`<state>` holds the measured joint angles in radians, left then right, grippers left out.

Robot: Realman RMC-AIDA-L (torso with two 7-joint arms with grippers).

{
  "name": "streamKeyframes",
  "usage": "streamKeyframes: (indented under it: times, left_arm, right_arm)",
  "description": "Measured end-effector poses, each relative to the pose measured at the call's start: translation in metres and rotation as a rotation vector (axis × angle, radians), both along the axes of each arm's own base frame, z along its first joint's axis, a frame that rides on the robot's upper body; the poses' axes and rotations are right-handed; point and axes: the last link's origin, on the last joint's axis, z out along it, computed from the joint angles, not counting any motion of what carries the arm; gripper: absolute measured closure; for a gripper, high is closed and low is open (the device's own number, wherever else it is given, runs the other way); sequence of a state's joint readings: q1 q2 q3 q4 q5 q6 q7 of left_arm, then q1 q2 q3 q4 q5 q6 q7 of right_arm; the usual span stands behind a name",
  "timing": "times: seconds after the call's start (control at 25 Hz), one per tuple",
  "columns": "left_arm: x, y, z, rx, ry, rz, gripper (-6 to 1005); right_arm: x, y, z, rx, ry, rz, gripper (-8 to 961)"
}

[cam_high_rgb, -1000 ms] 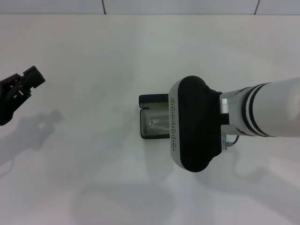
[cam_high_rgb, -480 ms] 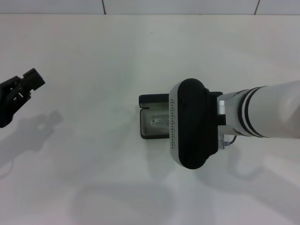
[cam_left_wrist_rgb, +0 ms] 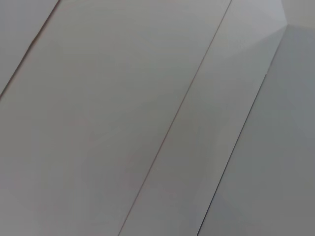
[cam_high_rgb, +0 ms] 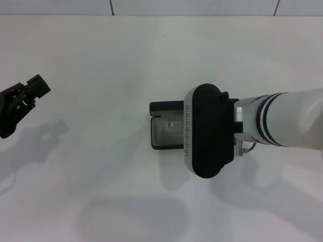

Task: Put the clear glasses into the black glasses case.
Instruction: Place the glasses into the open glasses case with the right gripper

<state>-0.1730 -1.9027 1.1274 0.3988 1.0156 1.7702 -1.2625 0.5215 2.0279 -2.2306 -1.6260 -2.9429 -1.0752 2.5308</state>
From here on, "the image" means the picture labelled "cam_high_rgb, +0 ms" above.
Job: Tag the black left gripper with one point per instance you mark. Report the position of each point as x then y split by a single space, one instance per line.
11 113

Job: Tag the black glasses case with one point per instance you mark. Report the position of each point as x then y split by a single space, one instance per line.
164 106

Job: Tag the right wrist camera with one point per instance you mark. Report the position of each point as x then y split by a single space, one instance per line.
209 131

